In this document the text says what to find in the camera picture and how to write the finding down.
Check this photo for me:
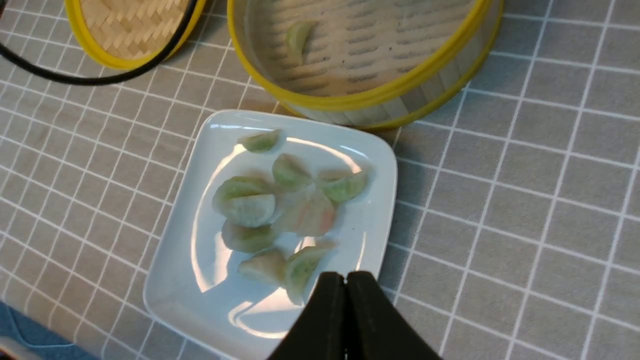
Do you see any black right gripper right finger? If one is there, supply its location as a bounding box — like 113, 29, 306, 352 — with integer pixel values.
346, 271, 441, 360

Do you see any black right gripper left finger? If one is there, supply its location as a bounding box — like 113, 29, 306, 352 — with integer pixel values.
269, 272, 346, 360

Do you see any green dumpling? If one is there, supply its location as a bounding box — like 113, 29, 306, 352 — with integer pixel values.
285, 20, 318, 65

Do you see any green dumpling lower right plate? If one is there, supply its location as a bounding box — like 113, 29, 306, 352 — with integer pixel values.
283, 242, 336, 305

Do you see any green dumpling plate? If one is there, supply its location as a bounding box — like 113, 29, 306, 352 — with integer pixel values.
283, 242, 336, 305
317, 170, 369, 204
238, 224, 279, 254
237, 129, 281, 154
271, 153, 313, 192
212, 176, 274, 213

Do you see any white dumpling bottom plate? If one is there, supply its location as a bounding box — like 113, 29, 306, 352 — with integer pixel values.
237, 248, 286, 287

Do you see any green dumpling lower middle plate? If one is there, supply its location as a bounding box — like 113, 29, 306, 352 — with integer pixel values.
238, 224, 279, 254

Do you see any pink dumpling lower left plate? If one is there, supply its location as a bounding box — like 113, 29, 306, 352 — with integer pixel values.
221, 219, 243, 251

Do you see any white square plate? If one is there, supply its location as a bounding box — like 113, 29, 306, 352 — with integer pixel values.
143, 109, 398, 360

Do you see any green dumpling upper right plate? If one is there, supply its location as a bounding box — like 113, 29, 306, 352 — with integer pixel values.
317, 170, 369, 204

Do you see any green dumpling upper middle plate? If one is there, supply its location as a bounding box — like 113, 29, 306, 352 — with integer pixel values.
271, 153, 313, 192

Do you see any green dumpling top left plate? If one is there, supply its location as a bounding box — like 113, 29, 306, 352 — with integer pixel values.
237, 129, 281, 154

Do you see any pink dumpling right of pair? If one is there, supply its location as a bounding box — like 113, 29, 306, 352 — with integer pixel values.
300, 189, 336, 237

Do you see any pink dumpling of pair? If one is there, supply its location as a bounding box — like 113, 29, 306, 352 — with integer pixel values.
272, 191, 322, 237
300, 189, 336, 237

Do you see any pink dumpling left of pair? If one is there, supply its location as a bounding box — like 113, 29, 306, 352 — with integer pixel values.
272, 191, 322, 237

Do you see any grey checked tablecloth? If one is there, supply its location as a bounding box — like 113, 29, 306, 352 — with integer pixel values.
0, 0, 640, 360

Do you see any bamboo steamer basket yellow rim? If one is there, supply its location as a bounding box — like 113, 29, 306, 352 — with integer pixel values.
227, 0, 505, 131

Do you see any woven bamboo steamer lid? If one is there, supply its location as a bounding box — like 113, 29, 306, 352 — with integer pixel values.
64, 0, 206, 70

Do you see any black cable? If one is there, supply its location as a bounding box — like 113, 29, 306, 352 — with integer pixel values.
0, 0, 199, 86

